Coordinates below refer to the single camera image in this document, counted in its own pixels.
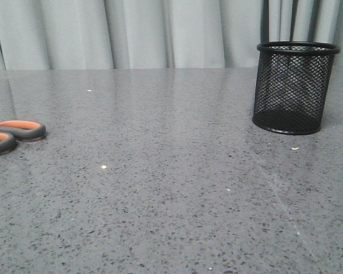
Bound grey and orange scissors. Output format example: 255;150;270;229
0;120;46;155

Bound black mesh pen bucket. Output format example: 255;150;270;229
252;41;340;135

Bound grey pleated curtain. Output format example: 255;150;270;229
0;1;343;70

